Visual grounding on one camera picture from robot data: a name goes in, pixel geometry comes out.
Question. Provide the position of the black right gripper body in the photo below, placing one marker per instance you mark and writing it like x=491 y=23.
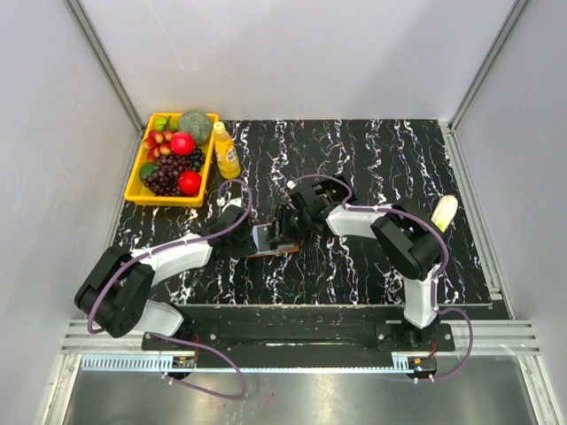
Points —
x=291 y=224

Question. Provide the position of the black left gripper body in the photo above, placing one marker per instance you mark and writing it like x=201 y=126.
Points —
x=243 y=245

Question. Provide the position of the brown leather card holder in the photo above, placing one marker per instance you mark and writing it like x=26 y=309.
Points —
x=268 y=243

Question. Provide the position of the black plastic card box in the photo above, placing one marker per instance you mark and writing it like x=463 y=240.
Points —
x=330 y=191

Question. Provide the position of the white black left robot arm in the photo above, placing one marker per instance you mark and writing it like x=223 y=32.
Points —
x=116 y=294

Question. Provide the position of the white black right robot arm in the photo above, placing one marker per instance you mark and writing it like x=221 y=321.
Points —
x=413 y=243

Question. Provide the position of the red pomegranate lower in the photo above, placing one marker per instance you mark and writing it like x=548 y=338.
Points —
x=189 y=183

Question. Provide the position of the red pomegranate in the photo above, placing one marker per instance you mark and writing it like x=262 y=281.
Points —
x=182 y=143
x=189 y=183

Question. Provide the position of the yellow juice bottle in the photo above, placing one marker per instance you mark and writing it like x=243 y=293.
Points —
x=225 y=152

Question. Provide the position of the black grape bunch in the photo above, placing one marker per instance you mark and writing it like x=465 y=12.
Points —
x=196 y=160

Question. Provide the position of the dark purple grape bunch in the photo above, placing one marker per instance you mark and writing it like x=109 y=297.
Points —
x=163 y=182

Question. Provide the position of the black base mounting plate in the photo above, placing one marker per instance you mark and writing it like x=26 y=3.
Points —
x=301 y=337

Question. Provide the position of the red pomegranate upper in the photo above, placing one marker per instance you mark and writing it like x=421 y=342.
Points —
x=182 y=143

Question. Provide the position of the yellow plastic fruit tray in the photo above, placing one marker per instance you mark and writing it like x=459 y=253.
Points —
x=137 y=193

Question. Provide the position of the green lime fruit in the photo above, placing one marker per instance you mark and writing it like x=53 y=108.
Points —
x=146 y=170

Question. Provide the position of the green melon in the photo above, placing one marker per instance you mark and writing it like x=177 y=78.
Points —
x=198 y=124

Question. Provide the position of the small red fruit cluster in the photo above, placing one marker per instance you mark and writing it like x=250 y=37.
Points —
x=157 y=145

